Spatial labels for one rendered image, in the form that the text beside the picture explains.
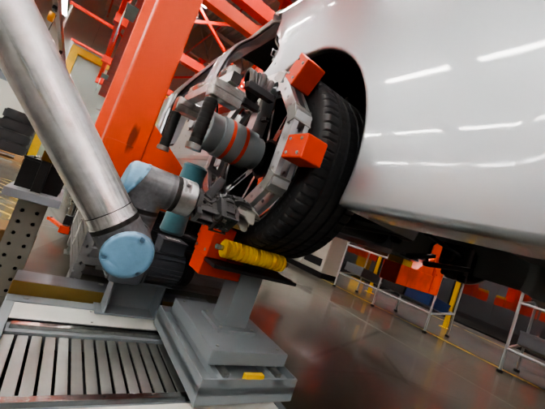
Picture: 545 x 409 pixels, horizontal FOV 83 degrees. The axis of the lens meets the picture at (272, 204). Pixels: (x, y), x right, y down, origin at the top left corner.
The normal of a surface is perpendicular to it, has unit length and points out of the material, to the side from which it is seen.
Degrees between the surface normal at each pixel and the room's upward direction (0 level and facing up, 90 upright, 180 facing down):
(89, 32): 90
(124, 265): 98
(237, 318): 90
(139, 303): 90
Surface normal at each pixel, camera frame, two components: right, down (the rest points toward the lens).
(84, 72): 0.55, 0.15
